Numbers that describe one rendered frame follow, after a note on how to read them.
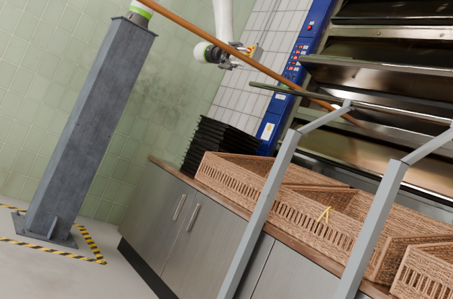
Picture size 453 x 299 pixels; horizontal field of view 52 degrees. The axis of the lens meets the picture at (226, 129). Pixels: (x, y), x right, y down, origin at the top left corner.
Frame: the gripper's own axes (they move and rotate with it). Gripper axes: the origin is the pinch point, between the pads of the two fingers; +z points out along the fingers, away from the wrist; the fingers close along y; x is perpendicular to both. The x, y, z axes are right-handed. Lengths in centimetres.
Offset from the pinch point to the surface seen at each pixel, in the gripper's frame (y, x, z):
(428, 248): 44, -29, 97
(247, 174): 47, -19, 14
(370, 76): -20, -61, 19
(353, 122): 3, -68, 13
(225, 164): 47, -19, -5
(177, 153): 57, -57, -120
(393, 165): 25, -9, 89
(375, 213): 41, -10, 89
